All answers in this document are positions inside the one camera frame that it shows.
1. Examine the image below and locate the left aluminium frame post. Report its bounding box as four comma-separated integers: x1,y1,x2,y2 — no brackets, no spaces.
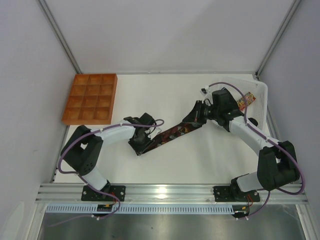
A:
36,0,82,74

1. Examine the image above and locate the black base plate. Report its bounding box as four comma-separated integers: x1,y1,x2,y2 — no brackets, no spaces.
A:
212,185,261,203
80,185,127,202

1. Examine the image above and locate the right aluminium frame post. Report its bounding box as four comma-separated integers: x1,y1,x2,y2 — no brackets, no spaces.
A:
255,0,303,80

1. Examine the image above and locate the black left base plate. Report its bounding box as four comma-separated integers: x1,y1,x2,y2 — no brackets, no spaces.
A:
80,185,127,202

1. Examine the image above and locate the white slotted cable duct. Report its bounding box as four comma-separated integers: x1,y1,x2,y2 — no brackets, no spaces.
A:
46,203,235,215

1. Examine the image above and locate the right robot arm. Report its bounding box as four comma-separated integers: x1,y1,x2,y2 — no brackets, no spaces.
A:
182,89,301,193

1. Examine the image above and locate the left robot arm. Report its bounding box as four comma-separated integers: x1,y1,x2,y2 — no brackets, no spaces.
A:
58,113,156,196

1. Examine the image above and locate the orange wooden compartment tray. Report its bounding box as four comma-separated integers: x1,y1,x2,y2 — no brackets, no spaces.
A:
61,73,118,126

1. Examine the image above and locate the aluminium mounting rail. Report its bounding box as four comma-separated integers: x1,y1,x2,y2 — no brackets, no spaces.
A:
34,182,309,205

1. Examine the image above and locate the white plastic mesh basket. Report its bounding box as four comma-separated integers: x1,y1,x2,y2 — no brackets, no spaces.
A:
221,77,268,132

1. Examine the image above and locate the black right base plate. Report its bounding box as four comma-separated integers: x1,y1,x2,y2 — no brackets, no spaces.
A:
212,185,261,203

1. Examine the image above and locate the dark red patterned tie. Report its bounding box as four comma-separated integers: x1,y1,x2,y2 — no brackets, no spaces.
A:
142,122,203,155

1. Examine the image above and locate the aluminium frame post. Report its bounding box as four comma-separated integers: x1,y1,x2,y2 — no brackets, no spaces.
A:
255,0,303,80
36,0,82,74

